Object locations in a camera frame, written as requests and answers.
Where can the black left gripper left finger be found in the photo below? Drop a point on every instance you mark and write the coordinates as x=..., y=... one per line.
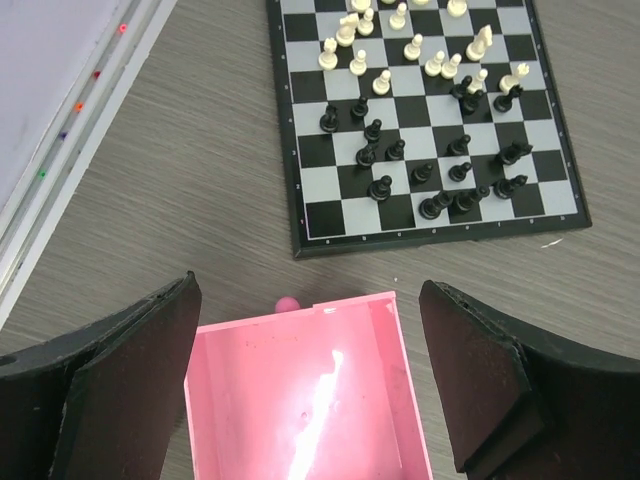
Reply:
x=100, y=402

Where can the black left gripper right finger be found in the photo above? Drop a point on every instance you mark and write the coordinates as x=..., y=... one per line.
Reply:
x=521, y=402

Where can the black king piece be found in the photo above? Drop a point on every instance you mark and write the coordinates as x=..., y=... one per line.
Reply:
x=432, y=207

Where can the black pawn piece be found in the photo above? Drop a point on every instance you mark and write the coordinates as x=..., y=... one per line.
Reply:
x=360, y=108
x=458, y=173

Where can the black and white chessboard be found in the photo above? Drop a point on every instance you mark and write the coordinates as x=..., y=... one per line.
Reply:
x=442, y=110

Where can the pink open box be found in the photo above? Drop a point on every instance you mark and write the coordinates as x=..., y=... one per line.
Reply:
x=318, y=393

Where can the white pawn piece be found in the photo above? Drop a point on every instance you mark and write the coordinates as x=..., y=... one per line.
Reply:
x=358, y=65
x=381, y=84

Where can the white rook piece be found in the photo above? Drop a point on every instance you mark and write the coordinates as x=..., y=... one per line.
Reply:
x=327, y=58

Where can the aluminium frame rail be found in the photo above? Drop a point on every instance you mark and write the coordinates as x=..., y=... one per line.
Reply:
x=66, y=67

